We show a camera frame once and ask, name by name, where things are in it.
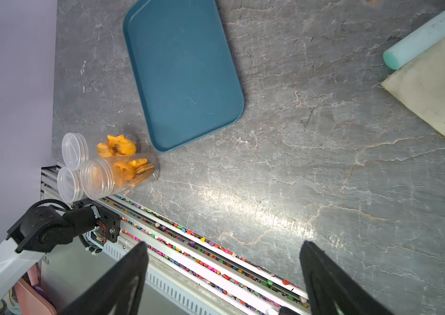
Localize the teal plastic tray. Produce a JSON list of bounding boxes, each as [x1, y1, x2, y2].
[[123, 1, 245, 152]]

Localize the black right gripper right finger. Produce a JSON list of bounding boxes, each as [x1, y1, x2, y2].
[[299, 241, 391, 314]]

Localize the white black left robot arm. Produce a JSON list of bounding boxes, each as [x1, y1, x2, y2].
[[0, 199, 121, 300]]

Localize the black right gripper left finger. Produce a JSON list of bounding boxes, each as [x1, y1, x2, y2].
[[58, 241, 149, 314]]

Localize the clear cookie jar front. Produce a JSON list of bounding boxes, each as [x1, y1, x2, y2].
[[57, 167, 87, 203]]

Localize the light blue garden trowel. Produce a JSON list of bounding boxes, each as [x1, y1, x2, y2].
[[383, 11, 445, 70]]

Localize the clear cookie jar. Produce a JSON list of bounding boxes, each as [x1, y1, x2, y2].
[[57, 167, 87, 203], [62, 133, 141, 171], [80, 153, 160, 200]]

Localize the clear cookie jar back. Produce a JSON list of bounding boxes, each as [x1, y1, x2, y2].
[[62, 133, 141, 171]]

